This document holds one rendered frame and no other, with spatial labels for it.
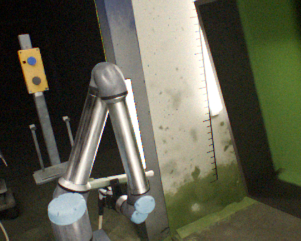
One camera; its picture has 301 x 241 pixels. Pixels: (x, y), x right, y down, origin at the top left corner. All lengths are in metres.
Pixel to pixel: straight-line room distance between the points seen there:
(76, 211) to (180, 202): 1.27
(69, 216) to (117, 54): 1.09
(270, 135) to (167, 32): 0.95
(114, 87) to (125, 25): 0.87
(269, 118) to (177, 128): 0.63
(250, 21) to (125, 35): 0.75
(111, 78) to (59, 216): 0.58
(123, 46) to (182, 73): 0.48
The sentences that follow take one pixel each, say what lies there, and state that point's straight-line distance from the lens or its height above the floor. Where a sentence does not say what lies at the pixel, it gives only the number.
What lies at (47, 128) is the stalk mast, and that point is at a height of 1.04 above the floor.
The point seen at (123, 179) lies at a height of 0.73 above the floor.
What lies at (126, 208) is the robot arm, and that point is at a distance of 1.62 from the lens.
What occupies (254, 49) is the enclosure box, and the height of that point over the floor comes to 1.34.
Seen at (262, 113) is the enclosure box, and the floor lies 0.94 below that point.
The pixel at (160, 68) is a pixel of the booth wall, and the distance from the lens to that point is 2.15.
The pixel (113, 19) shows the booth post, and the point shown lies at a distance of 2.03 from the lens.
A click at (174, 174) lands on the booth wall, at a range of 2.34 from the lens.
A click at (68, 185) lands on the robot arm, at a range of 1.47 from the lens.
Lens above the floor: 1.48
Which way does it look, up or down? 14 degrees down
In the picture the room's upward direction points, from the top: 9 degrees counter-clockwise
